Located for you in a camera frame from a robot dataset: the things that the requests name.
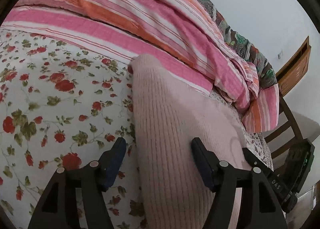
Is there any pale pink knit sweater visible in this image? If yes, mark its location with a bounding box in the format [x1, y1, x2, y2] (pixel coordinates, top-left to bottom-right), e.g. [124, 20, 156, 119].
[132, 55, 250, 228]

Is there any floral red rose bedsheet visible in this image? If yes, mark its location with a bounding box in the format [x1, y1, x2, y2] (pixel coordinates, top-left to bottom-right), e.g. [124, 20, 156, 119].
[0, 29, 275, 229]

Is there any dark patterned green blanket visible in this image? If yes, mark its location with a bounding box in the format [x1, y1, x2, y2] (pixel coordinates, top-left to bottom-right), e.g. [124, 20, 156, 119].
[197, 0, 278, 89]

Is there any wooden headboard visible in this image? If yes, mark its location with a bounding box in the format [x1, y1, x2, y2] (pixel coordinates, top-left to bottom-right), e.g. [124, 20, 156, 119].
[276, 37, 311, 96]

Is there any pink orange striped quilt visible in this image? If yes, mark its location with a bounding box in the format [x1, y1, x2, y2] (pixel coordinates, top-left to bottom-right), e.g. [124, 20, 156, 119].
[3, 0, 279, 133]

